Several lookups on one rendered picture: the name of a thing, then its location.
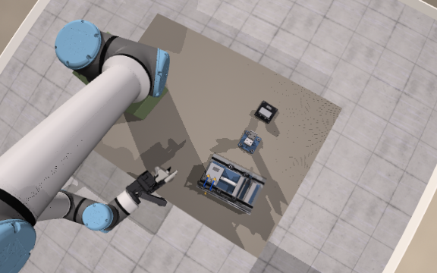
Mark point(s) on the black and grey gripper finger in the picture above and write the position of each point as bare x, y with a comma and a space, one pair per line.
163, 178
157, 168

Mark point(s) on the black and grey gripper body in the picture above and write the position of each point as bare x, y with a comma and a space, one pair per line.
147, 181

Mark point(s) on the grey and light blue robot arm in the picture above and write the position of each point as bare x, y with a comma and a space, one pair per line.
36, 167

